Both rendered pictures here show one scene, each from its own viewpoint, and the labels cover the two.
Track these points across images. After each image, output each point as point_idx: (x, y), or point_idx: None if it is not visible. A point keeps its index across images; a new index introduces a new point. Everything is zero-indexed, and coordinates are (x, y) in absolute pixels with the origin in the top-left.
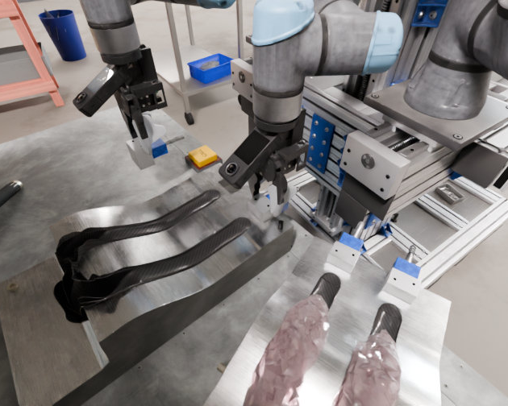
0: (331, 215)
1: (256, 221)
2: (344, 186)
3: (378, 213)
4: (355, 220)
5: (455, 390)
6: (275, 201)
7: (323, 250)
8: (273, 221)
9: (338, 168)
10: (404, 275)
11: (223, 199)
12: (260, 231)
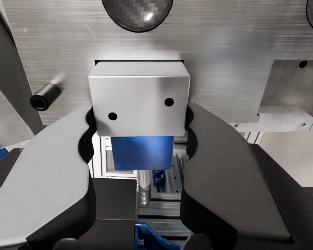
0: (179, 160)
1: (115, 44)
2: (128, 229)
3: None
4: (99, 189)
5: None
6: (37, 149)
7: None
8: (83, 91)
9: (177, 231)
10: None
11: (283, 19)
12: (67, 26)
